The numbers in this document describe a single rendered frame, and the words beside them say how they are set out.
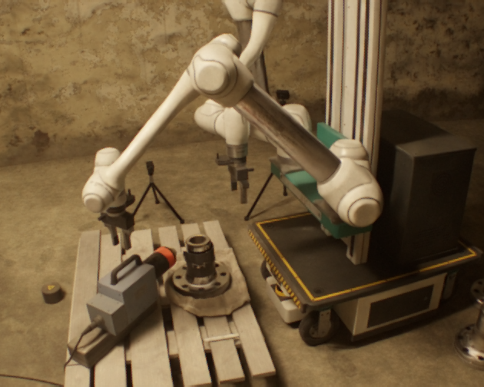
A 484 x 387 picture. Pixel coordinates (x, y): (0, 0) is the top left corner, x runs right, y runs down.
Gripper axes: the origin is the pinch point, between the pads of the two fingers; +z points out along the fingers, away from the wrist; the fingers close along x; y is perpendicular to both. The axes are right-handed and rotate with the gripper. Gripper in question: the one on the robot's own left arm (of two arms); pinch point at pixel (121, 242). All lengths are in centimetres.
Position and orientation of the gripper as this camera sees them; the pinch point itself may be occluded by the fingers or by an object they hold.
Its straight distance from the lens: 192.1
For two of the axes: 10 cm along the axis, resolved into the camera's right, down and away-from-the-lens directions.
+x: 8.7, 2.0, -4.5
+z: 0.3, 8.9, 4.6
